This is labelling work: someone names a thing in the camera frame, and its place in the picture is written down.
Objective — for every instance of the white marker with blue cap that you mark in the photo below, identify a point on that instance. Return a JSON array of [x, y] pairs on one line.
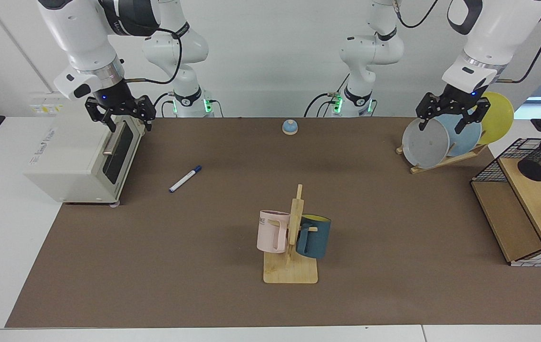
[[184, 180]]

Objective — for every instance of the light blue plate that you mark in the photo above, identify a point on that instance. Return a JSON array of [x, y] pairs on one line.
[[460, 140]]

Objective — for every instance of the grey plate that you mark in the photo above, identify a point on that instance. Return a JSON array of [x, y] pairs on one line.
[[425, 145]]

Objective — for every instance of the yellow plate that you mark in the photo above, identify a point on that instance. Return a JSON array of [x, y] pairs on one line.
[[498, 116]]

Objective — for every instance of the wooden plate rack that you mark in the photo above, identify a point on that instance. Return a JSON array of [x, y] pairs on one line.
[[441, 162]]

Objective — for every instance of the pale toaster oven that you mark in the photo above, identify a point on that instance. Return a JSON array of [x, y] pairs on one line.
[[71, 156]]

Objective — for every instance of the white socket box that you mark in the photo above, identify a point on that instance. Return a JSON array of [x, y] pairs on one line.
[[44, 107]]

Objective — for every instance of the brown table cloth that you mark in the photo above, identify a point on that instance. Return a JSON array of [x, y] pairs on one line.
[[204, 247]]

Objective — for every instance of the teal cup with yellow inside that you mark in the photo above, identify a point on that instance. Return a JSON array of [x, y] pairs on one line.
[[318, 240]]

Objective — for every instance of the pink cup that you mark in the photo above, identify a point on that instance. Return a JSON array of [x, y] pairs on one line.
[[270, 232]]

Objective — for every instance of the wooden cup stand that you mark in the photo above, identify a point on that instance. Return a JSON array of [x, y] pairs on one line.
[[290, 273]]

